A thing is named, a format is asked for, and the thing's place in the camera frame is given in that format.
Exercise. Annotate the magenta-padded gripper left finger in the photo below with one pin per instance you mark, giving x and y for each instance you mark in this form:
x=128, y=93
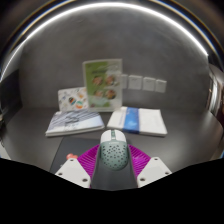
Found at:
x=75, y=171

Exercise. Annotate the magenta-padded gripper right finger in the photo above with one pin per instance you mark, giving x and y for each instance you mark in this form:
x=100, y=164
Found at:
x=151, y=171

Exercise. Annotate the green and white computer mouse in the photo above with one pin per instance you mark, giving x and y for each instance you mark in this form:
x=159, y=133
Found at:
x=114, y=151

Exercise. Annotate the black mouse pad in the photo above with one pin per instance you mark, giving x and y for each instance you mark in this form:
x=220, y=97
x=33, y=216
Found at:
x=71, y=146

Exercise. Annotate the grey striped booklet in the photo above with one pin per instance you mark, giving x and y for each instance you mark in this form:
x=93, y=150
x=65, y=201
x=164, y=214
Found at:
x=73, y=122

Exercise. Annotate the white book with blue band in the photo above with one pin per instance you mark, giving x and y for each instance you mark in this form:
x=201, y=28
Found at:
x=146, y=121

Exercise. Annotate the small white illustrated card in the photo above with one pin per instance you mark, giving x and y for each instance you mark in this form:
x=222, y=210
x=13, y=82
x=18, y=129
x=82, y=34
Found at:
x=71, y=99

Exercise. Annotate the green menu sign stand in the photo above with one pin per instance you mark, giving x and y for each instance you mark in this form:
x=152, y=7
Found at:
x=101, y=85

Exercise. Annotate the black framed glass partition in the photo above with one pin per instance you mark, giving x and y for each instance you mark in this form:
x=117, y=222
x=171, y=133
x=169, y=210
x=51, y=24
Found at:
x=216, y=96

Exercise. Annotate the white ceiling light strip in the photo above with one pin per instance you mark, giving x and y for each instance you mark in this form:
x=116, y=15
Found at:
x=110, y=4

